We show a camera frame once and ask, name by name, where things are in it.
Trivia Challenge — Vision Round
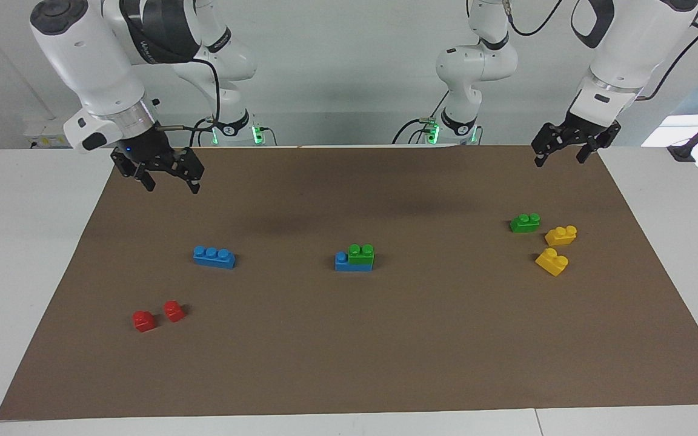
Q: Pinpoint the brown paper table mat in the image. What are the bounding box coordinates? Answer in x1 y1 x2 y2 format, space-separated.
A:
0 144 698 421

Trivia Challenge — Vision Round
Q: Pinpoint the green two-stud toy brick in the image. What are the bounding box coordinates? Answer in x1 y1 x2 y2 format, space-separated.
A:
509 213 542 234
347 243 376 266

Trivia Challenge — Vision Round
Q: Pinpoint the black arm base cable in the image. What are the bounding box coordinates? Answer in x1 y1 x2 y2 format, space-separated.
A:
251 124 279 147
391 90 450 146

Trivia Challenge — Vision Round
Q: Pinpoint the blue three-stud toy brick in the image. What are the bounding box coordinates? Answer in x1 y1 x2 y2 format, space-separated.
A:
192 245 237 270
334 251 376 273

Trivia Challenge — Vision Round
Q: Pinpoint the yellow two-stud toy brick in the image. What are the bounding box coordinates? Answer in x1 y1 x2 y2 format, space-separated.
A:
534 248 570 277
544 225 579 247

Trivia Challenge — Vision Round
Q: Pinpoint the black left arm base cable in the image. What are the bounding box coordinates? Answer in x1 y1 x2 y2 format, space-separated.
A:
391 90 450 146

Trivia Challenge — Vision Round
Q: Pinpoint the white wall socket strip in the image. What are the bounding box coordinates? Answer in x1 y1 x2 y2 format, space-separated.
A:
24 117 76 150

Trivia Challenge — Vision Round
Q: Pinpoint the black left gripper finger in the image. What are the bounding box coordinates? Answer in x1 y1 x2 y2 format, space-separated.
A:
576 124 622 165
531 124 568 169

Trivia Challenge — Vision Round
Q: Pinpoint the black right arm base cable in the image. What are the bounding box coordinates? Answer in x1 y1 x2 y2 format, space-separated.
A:
251 124 279 147

